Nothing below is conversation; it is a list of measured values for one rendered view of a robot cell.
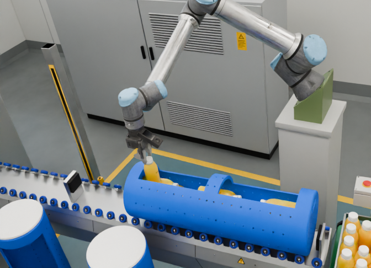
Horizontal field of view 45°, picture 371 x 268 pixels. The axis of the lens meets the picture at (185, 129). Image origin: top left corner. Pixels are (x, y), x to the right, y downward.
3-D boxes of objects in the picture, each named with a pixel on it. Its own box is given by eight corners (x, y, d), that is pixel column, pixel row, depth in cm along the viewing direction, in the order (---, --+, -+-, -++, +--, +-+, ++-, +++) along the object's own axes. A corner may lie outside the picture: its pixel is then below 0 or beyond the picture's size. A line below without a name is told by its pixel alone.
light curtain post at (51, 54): (119, 247, 342) (47, 42, 245) (126, 249, 340) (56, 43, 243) (115, 253, 338) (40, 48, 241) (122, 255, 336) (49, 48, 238)
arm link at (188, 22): (185, 1, 240) (128, 106, 216) (193, -11, 229) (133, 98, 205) (203, 13, 242) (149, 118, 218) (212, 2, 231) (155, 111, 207)
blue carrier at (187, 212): (154, 192, 248) (146, 150, 233) (317, 225, 213) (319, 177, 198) (128, 228, 226) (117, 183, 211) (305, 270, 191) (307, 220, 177)
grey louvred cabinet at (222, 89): (113, 95, 534) (79, -27, 451) (289, 129, 430) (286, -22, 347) (84, 121, 498) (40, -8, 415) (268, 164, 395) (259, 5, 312)
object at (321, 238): (319, 240, 207) (319, 221, 200) (324, 241, 206) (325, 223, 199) (314, 257, 200) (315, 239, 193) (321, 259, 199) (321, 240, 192)
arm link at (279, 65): (298, 72, 261) (277, 51, 259) (316, 62, 245) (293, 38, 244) (284, 89, 255) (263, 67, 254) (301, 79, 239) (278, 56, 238)
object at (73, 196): (80, 190, 260) (73, 170, 251) (86, 191, 259) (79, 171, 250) (70, 202, 253) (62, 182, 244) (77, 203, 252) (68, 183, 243)
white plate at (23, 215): (-20, 219, 236) (-18, 220, 237) (0, 247, 218) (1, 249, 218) (28, 191, 249) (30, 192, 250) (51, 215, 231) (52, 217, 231)
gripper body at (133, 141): (135, 139, 215) (130, 118, 208) (151, 141, 211) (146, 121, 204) (127, 149, 209) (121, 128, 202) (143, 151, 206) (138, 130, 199)
